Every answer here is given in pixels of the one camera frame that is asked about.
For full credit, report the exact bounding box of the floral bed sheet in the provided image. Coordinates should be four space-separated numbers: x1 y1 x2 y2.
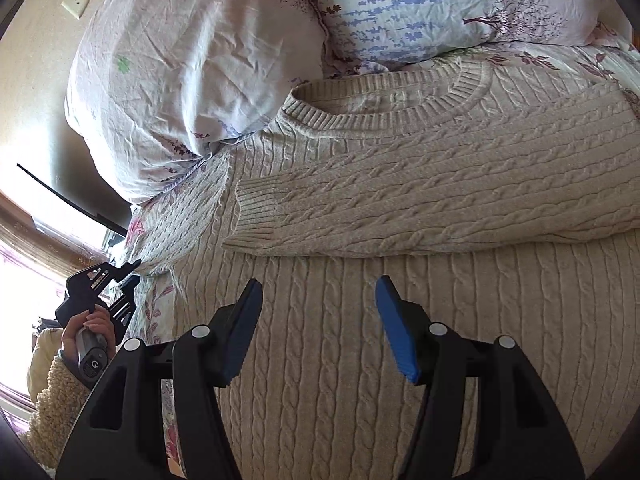
120 22 640 480

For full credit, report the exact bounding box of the cream cable knit sweater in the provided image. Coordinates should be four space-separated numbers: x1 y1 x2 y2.
122 55 640 480

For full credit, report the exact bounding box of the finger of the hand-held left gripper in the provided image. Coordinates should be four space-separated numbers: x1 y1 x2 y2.
106 275 141 347
69 259 142 307

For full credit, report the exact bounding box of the person's left forearm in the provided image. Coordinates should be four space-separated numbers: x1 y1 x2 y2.
26 327 101 468

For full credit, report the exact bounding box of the black flat panel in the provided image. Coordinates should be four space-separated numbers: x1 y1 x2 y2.
16 162 129 237

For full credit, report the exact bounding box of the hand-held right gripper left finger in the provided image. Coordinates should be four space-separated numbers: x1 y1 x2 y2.
56 278 264 480

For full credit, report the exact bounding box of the blue floral print pillow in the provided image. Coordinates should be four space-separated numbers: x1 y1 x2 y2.
292 0 608 72

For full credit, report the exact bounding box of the person's left hand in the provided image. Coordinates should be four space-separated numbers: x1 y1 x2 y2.
60 304 118 362

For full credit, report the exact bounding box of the pale pink floral pillow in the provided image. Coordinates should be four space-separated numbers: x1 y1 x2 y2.
65 0 332 206

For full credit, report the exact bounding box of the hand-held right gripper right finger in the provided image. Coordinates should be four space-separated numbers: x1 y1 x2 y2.
375 275 586 480

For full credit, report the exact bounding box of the white wall socket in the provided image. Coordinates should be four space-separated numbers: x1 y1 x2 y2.
61 0 92 22

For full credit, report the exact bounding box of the wooden window frame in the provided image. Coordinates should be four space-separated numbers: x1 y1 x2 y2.
0 189 110 413

